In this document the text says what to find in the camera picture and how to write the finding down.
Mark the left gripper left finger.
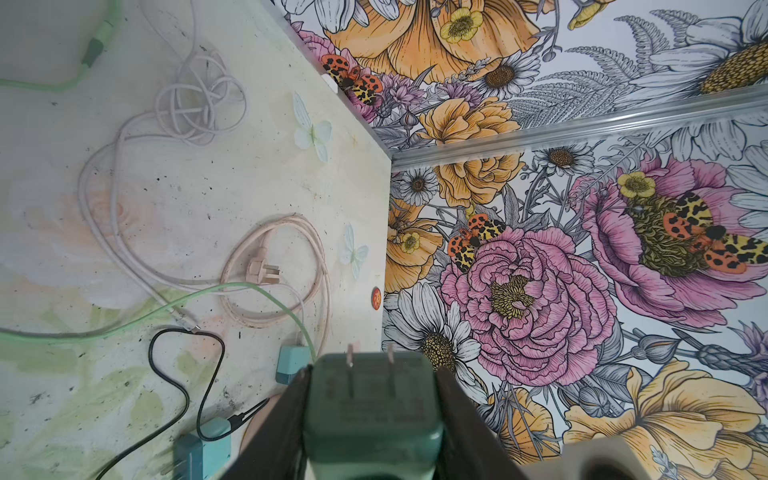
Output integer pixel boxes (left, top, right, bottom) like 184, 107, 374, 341
222, 367, 311, 480

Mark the pink socket cord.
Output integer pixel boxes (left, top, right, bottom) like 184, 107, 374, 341
218, 214, 331, 361

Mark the teal adapter with black cable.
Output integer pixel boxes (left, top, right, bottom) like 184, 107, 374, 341
172, 417, 232, 480

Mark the round pink socket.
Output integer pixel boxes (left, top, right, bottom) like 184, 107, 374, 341
238, 392, 286, 455

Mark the red round sticker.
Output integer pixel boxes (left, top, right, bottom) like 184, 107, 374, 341
371, 287, 383, 311

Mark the teal adapter with white cable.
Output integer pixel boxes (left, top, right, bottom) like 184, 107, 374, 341
275, 345, 313, 385

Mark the green charging cable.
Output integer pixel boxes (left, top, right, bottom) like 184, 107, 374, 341
0, 0, 318, 361

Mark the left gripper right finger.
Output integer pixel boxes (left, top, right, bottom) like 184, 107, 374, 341
433, 367, 526, 479

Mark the pink three-pin plug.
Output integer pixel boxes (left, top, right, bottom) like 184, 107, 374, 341
245, 257, 281, 285

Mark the black thin cable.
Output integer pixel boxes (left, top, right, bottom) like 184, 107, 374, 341
92, 326, 271, 480

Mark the green plug adapter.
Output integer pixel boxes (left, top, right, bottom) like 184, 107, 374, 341
303, 352, 444, 479

